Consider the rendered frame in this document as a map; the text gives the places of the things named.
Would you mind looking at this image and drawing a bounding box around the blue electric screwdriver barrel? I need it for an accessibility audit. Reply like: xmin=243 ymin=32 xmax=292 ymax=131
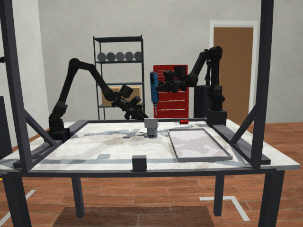
xmin=150 ymin=71 xmax=159 ymax=116

